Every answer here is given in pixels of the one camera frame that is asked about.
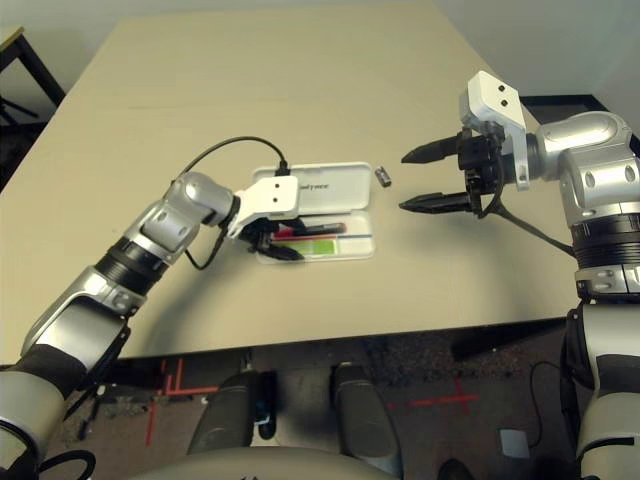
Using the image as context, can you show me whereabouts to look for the grey floor plate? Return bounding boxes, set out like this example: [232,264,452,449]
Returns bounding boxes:
[499,428,531,459]

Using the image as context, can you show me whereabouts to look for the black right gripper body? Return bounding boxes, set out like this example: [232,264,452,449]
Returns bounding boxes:
[457,127,506,219]

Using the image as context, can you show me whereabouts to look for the red floor tape lines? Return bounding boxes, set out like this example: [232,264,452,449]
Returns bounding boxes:
[144,357,219,446]

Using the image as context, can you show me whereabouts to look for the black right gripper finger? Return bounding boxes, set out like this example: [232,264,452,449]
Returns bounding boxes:
[398,191,474,215]
[401,133,466,165]

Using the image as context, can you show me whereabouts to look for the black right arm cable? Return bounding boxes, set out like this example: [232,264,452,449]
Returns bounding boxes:
[479,189,576,256]

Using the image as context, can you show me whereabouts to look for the red floor tape cross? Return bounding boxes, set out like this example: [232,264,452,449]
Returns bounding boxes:
[409,377,481,416]

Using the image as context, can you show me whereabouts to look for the grey robot leg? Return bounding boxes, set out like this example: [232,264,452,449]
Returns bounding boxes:
[329,362,404,476]
[187,369,276,456]

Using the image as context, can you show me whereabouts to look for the red black whiteboard marker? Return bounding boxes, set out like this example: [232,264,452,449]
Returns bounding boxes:
[273,222,347,240]

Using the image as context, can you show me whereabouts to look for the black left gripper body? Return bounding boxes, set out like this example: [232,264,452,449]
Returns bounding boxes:
[239,217,281,256]

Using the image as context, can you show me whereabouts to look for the grey robot left leg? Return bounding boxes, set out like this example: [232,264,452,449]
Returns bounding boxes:
[187,369,276,456]

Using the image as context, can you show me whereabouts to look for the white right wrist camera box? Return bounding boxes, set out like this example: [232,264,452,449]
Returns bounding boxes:
[459,70,531,192]

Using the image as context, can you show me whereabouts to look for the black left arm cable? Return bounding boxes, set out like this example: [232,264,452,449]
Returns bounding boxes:
[172,137,291,271]

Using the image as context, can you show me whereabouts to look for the black floor cable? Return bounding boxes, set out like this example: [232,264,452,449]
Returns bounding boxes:
[528,360,576,446]

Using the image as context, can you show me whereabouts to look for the grey robot right leg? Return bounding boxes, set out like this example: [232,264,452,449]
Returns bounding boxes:
[329,362,404,476]

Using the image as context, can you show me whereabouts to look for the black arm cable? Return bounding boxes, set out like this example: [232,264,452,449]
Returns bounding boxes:
[172,137,291,271]
[479,189,576,256]

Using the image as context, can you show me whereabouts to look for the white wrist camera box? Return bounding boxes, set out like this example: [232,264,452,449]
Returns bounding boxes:
[459,70,531,192]
[227,174,301,239]

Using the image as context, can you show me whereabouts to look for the black framed side table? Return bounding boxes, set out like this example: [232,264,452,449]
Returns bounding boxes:
[0,24,66,116]

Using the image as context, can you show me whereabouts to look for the grey robot torso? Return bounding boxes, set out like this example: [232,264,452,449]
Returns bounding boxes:
[124,444,396,480]

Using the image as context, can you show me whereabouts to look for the white plastic pencil case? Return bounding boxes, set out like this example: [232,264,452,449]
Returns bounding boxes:
[251,160,376,265]

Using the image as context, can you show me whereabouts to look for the black tripod stand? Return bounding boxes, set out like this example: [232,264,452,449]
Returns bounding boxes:
[0,97,39,126]

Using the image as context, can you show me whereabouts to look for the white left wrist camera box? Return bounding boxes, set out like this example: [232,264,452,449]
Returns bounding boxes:
[227,174,301,239]

